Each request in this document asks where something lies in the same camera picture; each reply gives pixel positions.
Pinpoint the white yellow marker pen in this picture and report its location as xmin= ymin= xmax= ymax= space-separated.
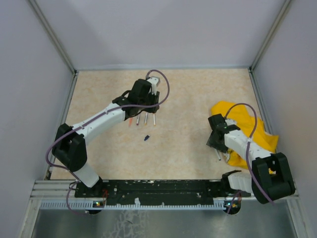
xmin=144 ymin=113 xmax=149 ymax=125

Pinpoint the white blue marker pen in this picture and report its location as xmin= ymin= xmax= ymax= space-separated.
xmin=215 ymin=150 xmax=221 ymax=161

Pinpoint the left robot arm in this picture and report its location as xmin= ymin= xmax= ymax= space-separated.
xmin=52 ymin=77 xmax=160 ymax=197

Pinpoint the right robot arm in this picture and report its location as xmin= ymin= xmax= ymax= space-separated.
xmin=207 ymin=114 xmax=296 ymax=204

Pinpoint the yellow cloth bag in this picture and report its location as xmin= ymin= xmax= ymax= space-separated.
xmin=210 ymin=100 xmax=279 ymax=172

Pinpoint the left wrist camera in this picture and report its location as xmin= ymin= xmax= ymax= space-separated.
xmin=146 ymin=76 xmax=160 ymax=95

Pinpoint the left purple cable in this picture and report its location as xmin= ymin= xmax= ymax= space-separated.
xmin=46 ymin=69 xmax=170 ymax=217

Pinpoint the white slotted cable duct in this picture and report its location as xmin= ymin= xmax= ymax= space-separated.
xmin=39 ymin=199 xmax=241 ymax=211

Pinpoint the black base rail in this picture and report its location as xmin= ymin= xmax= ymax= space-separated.
xmin=75 ymin=179 xmax=235 ymax=206

